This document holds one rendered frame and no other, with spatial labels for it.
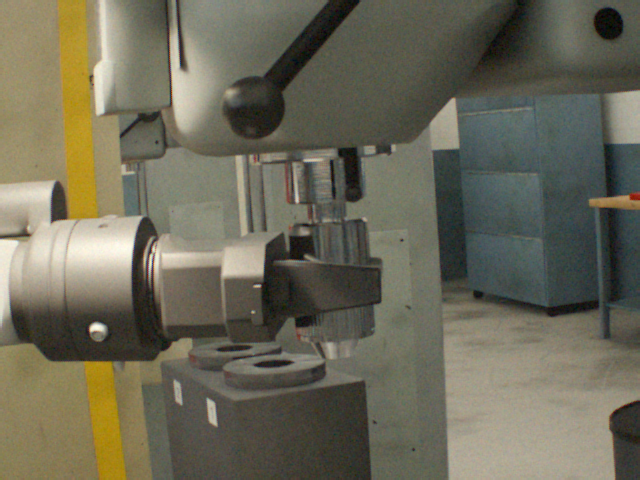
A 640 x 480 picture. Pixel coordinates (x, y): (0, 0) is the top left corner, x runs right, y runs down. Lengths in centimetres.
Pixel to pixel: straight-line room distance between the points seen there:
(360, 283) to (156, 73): 16
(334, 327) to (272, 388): 30
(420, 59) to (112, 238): 21
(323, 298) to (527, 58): 18
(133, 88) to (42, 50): 175
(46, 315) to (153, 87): 15
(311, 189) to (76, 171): 174
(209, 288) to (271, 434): 32
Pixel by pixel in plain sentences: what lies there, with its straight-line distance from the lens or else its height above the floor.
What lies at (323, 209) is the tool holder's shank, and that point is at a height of 128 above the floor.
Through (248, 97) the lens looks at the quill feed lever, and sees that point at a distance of 51.
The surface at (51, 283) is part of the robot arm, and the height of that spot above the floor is 125.
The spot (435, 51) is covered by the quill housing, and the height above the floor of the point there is 136.
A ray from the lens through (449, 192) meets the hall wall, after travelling 1050.
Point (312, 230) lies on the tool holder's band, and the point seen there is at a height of 126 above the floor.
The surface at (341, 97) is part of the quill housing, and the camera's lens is 59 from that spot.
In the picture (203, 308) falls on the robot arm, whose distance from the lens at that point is 64.
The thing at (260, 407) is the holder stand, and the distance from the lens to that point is 93.
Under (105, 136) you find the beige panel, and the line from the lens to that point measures 237.
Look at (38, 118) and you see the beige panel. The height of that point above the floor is 142.
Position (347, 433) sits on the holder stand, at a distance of 96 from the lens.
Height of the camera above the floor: 131
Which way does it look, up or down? 5 degrees down
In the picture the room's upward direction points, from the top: 4 degrees counter-clockwise
